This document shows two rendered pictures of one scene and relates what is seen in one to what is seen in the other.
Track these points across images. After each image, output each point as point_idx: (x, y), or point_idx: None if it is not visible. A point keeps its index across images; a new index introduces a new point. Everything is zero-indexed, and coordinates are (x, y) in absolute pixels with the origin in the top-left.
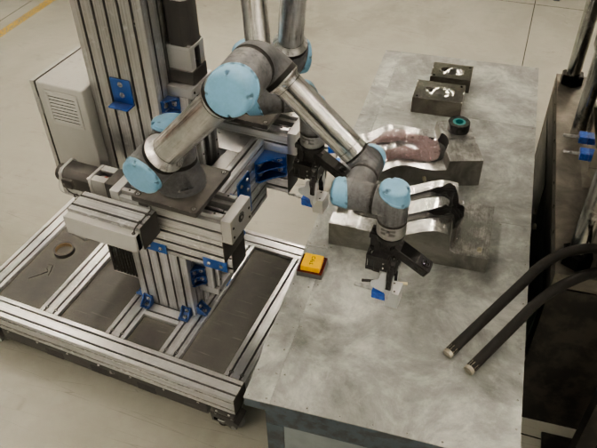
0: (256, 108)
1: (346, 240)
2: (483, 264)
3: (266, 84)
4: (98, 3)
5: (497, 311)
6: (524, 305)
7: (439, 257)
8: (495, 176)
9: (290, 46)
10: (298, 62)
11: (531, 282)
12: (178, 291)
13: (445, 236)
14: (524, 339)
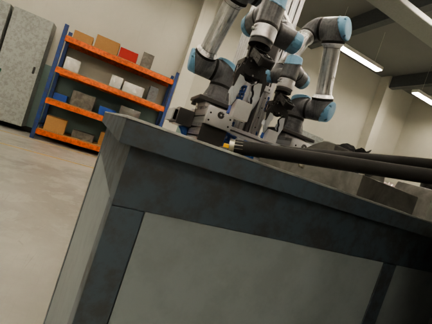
0: (268, 71)
1: (267, 159)
2: (357, 182)
3: None
4: (243, 42)
5: (317, 151)
6: (371, 200)
7: (320, 173)
8: None
9: (319, 92)
10: (321, 105)
11: None
12: None
13: (332, 146)
14: (331, 186)
